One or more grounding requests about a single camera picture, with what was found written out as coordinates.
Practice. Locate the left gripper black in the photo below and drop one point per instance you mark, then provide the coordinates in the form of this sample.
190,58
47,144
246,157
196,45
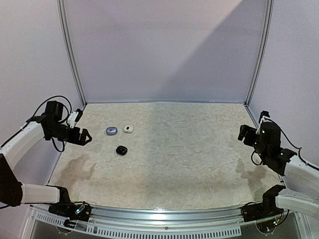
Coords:
75,138

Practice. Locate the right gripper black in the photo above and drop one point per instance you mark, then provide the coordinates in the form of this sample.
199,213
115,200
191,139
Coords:
248,136

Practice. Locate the blue grey charging case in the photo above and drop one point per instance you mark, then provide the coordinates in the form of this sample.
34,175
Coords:
111,130

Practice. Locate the black earbud charging case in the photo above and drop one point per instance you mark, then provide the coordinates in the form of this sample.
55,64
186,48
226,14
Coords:
121,150

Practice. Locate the white earbud charging case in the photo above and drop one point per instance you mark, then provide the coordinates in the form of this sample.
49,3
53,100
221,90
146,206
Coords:
128,129

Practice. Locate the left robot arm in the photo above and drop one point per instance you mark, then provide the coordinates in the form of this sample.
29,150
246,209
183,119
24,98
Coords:
57,122

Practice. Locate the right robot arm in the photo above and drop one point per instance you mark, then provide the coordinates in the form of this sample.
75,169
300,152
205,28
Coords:
300,190

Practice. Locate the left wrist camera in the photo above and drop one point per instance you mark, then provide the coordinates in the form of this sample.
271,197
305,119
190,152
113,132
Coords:
74,117

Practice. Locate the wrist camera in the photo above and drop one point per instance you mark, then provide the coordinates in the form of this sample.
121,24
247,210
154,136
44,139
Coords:
74,117
264,116

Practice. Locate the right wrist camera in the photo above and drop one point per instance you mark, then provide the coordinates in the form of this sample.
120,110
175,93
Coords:
264,116

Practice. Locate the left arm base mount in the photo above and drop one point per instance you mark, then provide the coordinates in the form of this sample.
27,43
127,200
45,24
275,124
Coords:
80,211

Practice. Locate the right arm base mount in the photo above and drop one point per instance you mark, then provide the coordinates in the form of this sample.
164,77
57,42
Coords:
253,211

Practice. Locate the aluminium front rail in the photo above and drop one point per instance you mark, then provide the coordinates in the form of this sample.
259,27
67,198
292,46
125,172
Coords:
115,223

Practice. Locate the right aluminium frame post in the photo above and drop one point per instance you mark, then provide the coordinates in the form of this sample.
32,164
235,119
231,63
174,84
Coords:
261,51

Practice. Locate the aluminium frame post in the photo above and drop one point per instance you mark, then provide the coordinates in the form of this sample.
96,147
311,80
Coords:
261,51
70,52

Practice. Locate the left aluminium frame post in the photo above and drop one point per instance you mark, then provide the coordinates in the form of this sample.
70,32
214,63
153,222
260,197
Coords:
70,52

